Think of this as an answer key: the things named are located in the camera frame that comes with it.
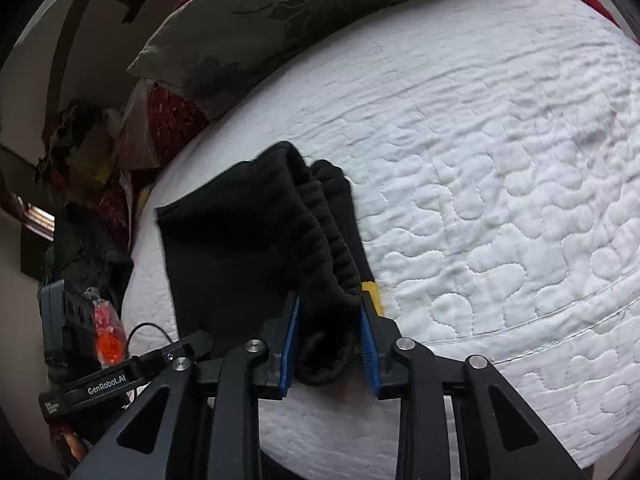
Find olive floral pillow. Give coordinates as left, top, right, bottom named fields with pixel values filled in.
left=126, top=0, right=481, bottom=121

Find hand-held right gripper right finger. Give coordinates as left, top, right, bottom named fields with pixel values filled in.
left=357, top=290, right=588, bottom=480

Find orange plastic packet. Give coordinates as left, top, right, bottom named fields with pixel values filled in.
left=87, top=286, right=127, bottom=367

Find window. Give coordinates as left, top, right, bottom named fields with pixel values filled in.
left=15, top=192, right=56, bottom=241

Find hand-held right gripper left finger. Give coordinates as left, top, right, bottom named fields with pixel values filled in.
left=67, top=292, right=303, bottom=480

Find black pants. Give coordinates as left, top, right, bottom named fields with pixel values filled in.
left=155, top=141, right=386, bottom=387

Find white quilted blanket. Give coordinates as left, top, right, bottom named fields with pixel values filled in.
left=120, top=0, right=640, bottom=480

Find pile of colourful clothes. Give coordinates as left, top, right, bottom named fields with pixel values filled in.
left=32, top=100, right=151, bottom=201

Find dark green cloth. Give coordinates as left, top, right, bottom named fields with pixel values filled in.
left=42, top=205, right=136, bottom=311

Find black cable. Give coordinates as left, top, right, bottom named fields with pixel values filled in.
left=125, top=322, right=173, bottom=356

